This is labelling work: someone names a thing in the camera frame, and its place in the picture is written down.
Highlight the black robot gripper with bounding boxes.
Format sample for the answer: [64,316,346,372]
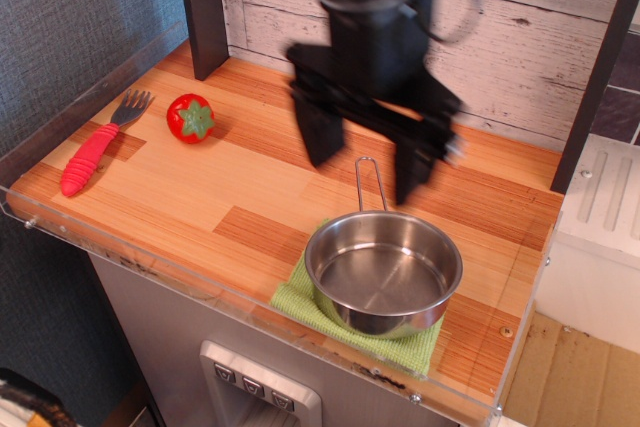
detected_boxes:
[286,0,461,205]

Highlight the stainless steel pot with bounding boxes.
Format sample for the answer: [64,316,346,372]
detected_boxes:
[303,155,465,340]

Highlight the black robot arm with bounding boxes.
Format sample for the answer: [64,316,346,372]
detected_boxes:
[286,0,462,204]

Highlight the green towel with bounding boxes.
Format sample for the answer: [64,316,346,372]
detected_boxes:
[270,248,445,376]

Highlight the red toy tomato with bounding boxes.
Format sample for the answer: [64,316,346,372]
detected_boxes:
[166,93,215,144]

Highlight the grey toy cabinet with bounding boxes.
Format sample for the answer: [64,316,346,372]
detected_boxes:
[92,256,490,426]

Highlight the silver dispenser button panel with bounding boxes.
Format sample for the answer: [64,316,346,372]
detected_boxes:
[199,340,322,426]

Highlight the dark left shelf post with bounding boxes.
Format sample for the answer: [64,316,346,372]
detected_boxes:
[183,0,229,81]

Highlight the dark shelf post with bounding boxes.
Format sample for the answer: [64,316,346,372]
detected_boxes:
[183,0,229,81]
[550,0,639,194]

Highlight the red handled fork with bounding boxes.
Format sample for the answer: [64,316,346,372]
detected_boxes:
[60,90,151,197]

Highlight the dark right shelf post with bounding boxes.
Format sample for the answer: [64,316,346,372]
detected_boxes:
[550,0,639,194]

